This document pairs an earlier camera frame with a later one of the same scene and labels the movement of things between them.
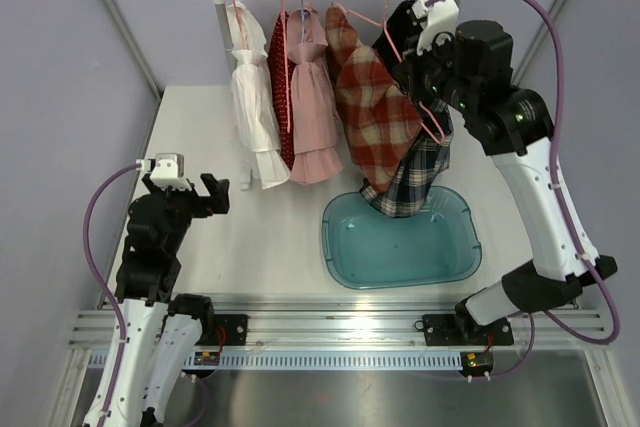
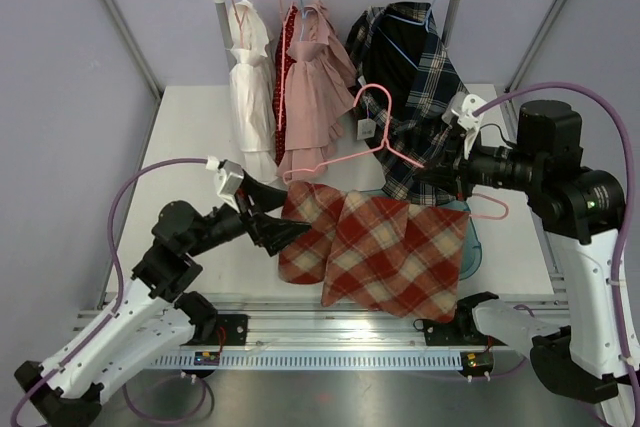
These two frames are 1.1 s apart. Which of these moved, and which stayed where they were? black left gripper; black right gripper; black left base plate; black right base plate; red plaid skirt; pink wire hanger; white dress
Moved: pink wire hanger; red plaid skirt; black right gripper; black left gripper
Stayed: black right base plate; black left base plate; white dress
